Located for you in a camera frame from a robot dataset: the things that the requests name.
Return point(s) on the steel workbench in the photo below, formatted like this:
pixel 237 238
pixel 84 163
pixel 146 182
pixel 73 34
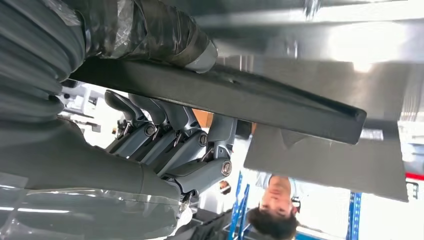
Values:
pixel 331 165

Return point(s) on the blue metal shelf rack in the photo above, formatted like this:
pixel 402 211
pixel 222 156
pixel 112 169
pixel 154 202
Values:
pixel 354 215

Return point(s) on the cardboard box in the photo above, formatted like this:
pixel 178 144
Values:
pixel 202 119

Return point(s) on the person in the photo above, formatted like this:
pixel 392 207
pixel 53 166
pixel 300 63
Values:
pixel 275 198

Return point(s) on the stamped metal panel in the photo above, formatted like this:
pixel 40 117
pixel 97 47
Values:
pixel 298 30

